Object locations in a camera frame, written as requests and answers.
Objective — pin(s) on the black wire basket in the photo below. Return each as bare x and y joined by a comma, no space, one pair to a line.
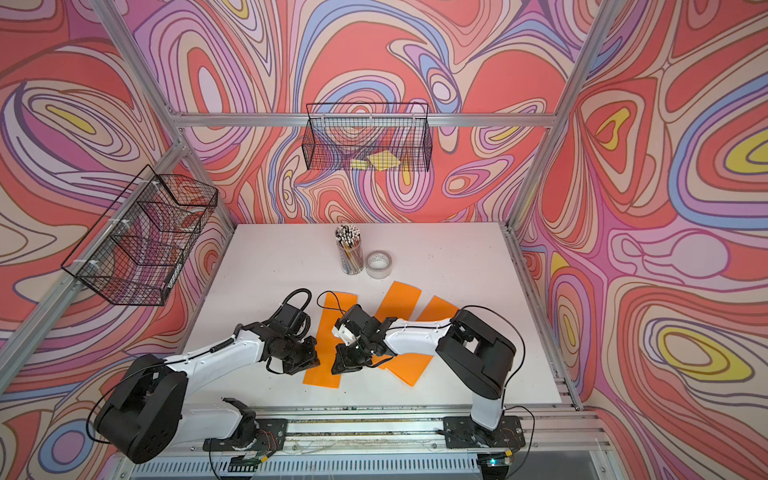
136,251
336,132

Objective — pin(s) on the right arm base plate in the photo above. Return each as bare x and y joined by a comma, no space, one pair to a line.
460,432

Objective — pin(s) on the black wire basket back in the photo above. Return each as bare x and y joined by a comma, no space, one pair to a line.
336,132

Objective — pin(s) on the orange paper sheet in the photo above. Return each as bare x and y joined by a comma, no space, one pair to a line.
333,305
399,302
410,367

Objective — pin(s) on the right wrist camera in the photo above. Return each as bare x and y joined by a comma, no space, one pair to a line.
344,334

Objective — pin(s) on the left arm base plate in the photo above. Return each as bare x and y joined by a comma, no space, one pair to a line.
262,436

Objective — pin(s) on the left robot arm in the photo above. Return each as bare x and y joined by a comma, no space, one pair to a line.
148,409

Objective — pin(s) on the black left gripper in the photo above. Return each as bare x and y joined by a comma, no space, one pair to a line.
310,361

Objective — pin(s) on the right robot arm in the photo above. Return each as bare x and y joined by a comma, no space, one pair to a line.
480,356

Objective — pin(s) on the black wire basket left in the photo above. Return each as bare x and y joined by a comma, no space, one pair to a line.
136,251

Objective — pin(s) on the yellow sticky notes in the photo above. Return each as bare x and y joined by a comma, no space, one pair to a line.
378,161

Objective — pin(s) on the clear cup of pencils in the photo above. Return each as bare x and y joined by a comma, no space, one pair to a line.
348,240

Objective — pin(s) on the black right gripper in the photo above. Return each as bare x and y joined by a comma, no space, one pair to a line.
345,363

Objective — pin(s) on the clear tape roll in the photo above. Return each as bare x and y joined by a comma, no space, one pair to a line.
378,264

